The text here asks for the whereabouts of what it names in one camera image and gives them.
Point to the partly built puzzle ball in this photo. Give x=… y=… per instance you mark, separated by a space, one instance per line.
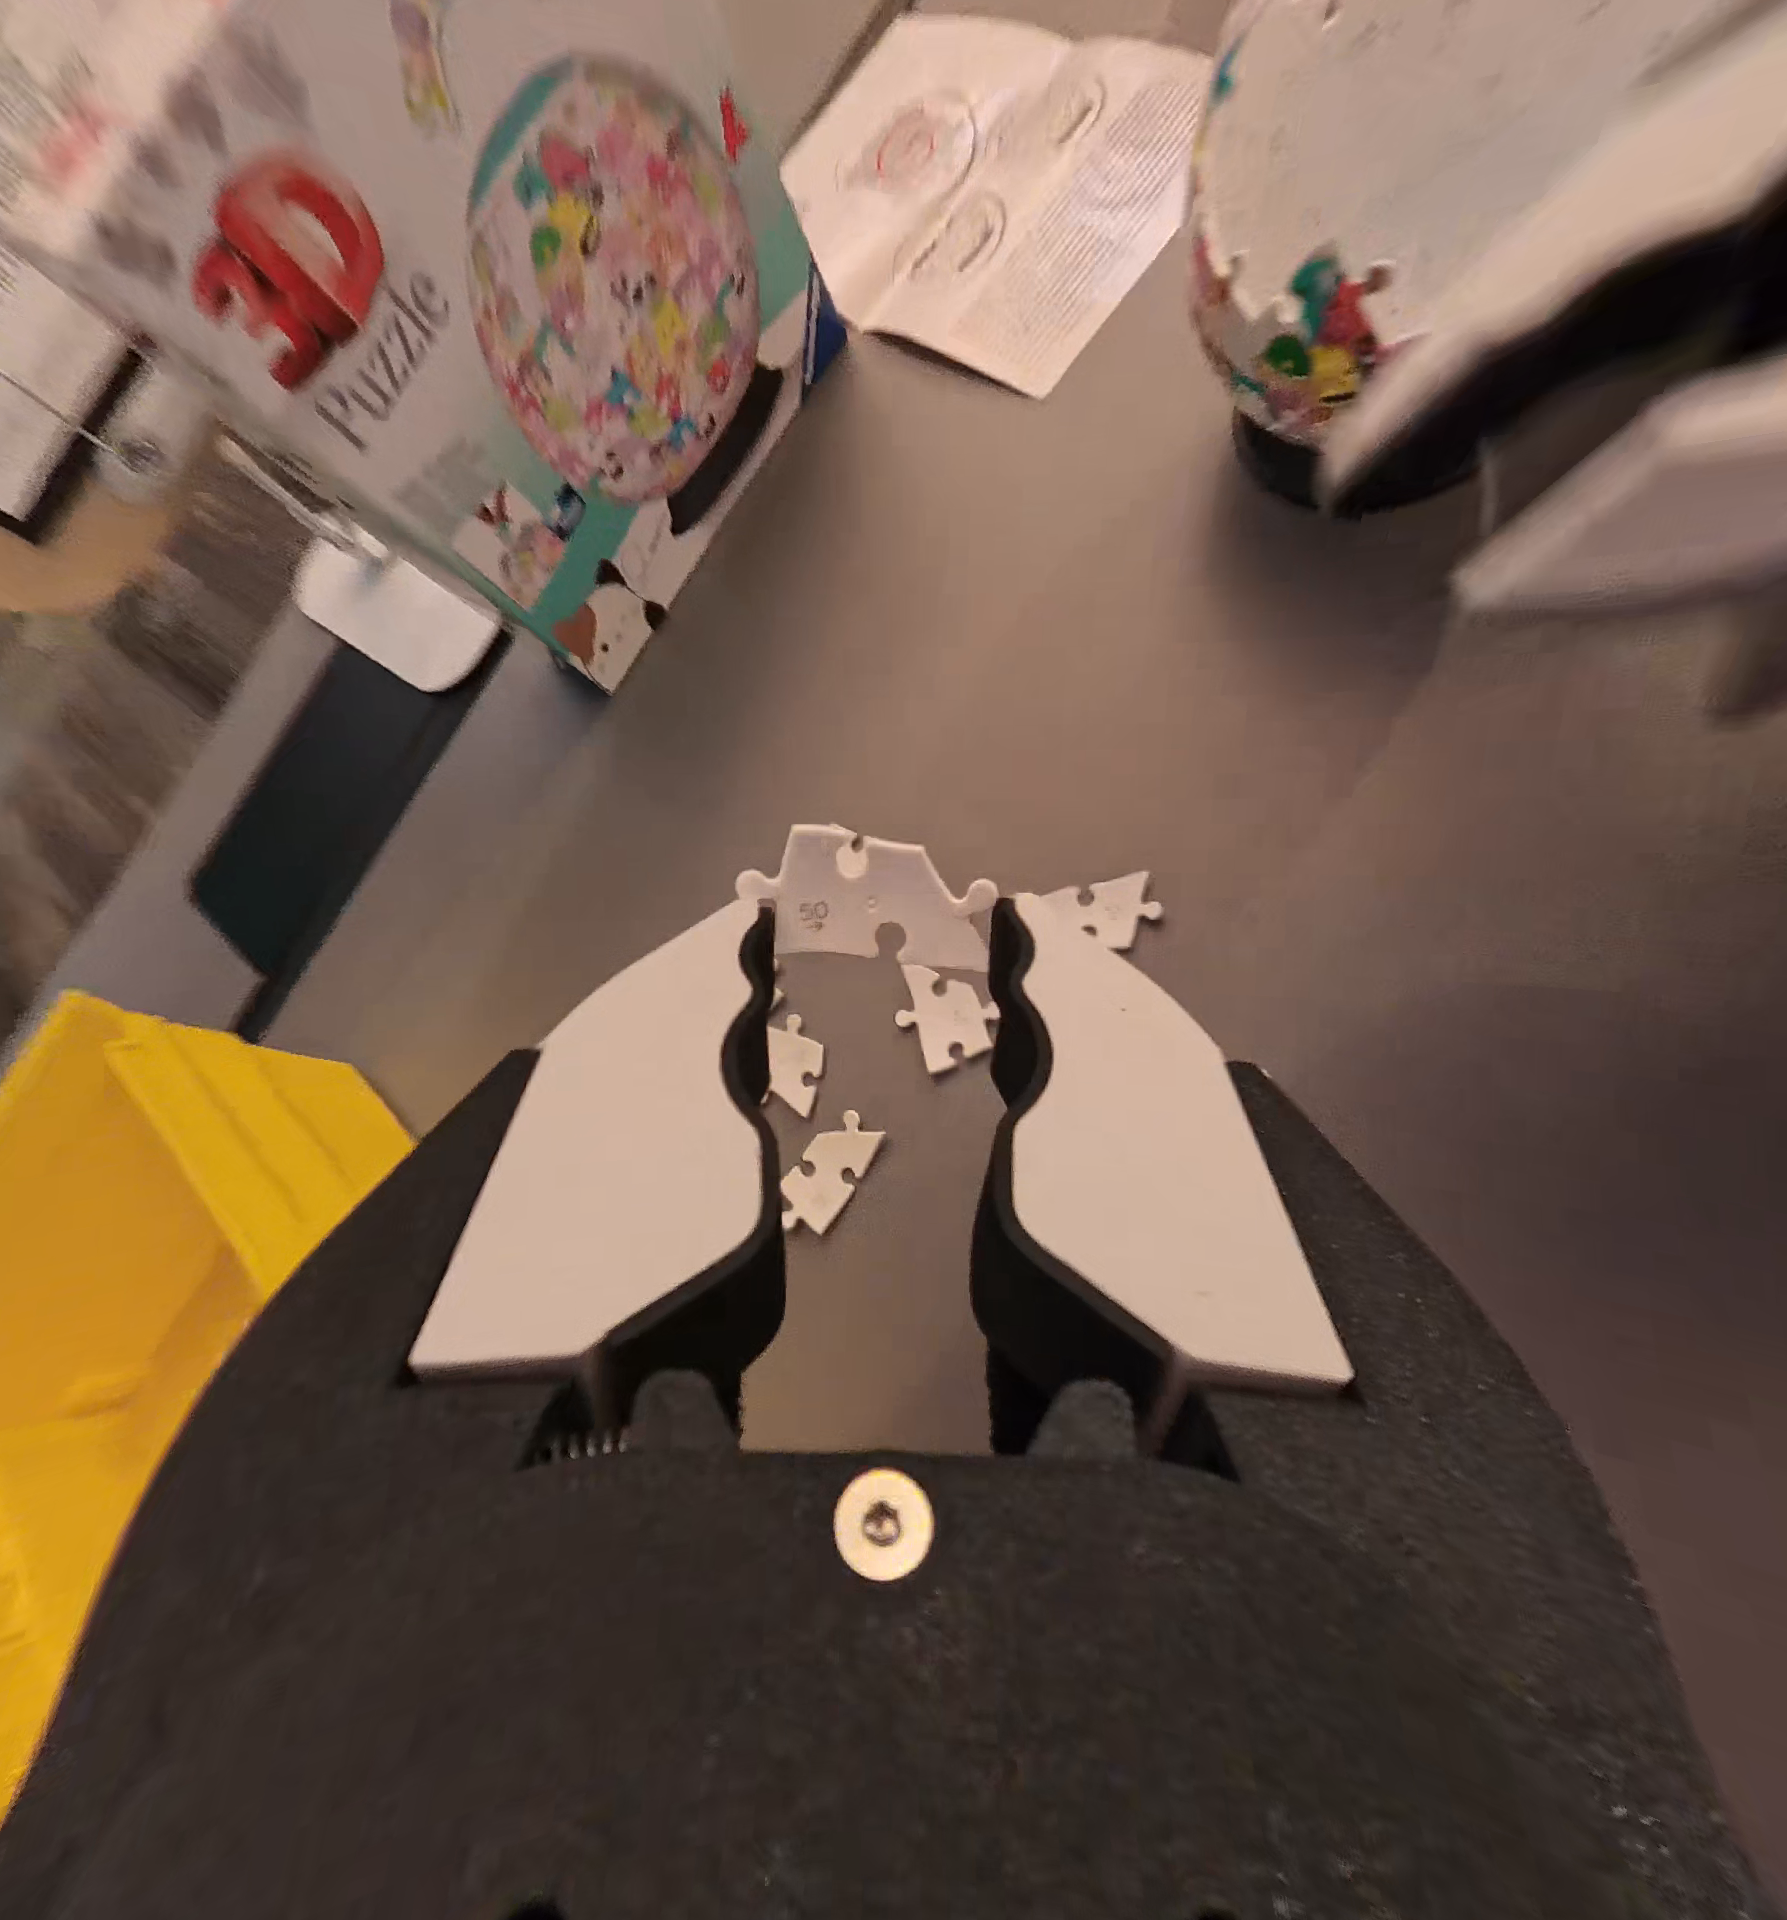
x=1358 y=150

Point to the folded instruction leaflet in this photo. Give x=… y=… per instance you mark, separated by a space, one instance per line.
x=1013 y=196

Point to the black framed printed sheet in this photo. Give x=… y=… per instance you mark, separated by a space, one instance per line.
x=10 y=375

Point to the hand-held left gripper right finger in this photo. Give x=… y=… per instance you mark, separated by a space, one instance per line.
x=1148 y=1200

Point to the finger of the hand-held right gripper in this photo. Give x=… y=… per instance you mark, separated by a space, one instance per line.
x=1583 y=255
x=1703 y=494

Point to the black ball stand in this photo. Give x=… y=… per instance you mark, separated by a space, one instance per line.
x=1283 y=466

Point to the printed puzzle box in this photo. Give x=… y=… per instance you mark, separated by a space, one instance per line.
x=608 y=270

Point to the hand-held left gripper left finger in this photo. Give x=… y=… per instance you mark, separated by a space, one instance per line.
x=608 y=1200

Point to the yellow plastic bin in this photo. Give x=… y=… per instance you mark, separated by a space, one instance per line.
x=84 y=1275

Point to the white puzzle pieces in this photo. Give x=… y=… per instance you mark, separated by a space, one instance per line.
x=832 y=1177

